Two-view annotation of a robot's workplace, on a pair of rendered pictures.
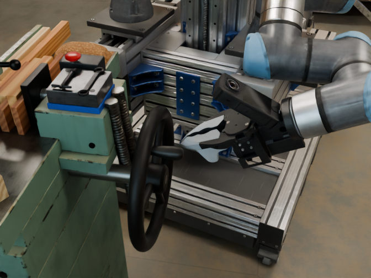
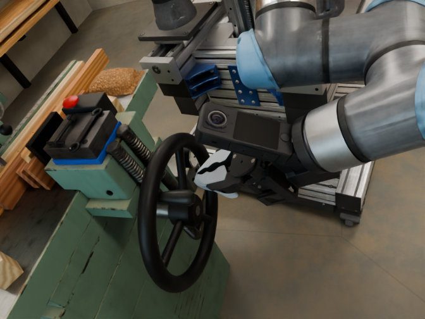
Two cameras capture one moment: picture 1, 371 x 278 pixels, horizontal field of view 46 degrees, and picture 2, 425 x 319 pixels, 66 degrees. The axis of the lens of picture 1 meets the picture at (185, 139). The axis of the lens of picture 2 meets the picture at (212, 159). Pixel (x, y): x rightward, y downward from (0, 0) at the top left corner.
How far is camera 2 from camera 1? 0.37 m
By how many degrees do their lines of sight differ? 17
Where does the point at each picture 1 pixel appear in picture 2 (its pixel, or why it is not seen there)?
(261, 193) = not seen: hidden behind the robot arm
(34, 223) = (68, 281)
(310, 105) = (330, 130)
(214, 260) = (300, 226)
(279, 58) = (283, 62)
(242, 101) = (231, 140)
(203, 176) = not seen: hidden behind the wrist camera
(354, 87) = (398, 97)
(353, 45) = (396, 15)
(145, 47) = (196, 47)
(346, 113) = (389, 138)
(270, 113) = (277, 147)
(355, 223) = not seen: outside the picture
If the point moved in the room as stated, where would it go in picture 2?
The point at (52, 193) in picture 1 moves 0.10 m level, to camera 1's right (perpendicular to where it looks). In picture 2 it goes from (87, 243) to (135, 238)
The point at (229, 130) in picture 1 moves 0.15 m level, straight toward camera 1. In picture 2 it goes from (234, 169) to (215, 287)
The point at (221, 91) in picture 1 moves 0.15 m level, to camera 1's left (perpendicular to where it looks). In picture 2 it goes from (200, 133) to (85, 154)
